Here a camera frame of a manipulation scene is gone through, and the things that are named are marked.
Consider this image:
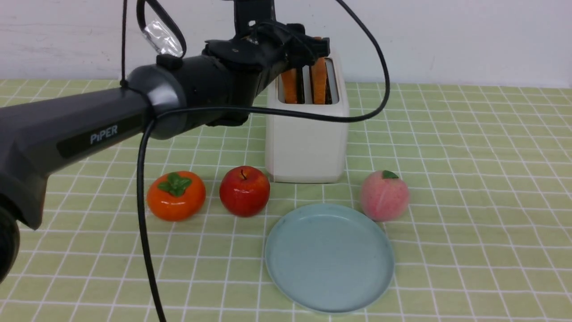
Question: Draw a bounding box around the light blue plate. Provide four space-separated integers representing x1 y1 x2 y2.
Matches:
264 203 396 315

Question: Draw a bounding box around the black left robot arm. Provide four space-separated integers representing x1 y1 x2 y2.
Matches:
0 0 330 279

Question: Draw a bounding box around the toast slice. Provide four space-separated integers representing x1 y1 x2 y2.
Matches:
281 68 298 104
311 57 328 105

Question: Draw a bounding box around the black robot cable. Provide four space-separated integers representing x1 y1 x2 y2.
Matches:
121 0 391 322

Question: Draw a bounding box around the white two-slot toaster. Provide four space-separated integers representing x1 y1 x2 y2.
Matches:
265 50 350 183

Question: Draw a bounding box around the red apple toy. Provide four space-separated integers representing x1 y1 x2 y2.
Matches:
219 165 270 218

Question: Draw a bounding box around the green checkered tablecloth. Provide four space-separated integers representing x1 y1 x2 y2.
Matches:
0 84 572 322

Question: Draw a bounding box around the orange persimmon toy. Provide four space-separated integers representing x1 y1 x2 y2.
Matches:
146 171 206 222

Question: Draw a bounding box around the pink peach toy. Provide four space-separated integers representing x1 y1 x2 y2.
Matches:
360 170 410 222

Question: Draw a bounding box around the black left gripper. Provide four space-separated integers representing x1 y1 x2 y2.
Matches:
203 0 330 73

